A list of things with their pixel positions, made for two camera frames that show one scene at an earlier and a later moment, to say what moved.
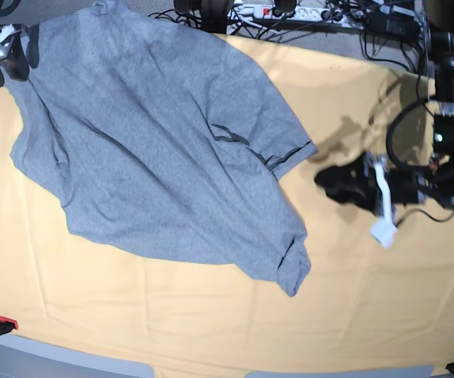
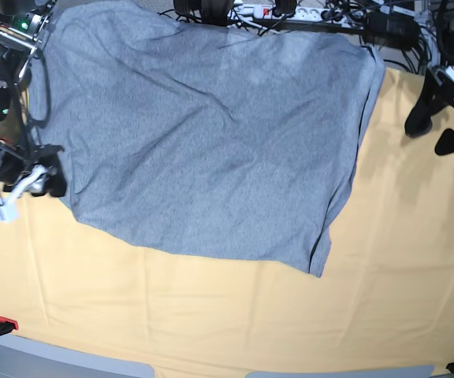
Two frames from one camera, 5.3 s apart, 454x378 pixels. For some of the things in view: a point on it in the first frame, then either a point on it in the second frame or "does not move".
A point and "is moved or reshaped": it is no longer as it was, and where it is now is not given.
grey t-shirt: (160, 138) is moved or reshaped
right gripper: (377, 187) -> (440, 87)
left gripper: (6, 41) -> (12, 169)
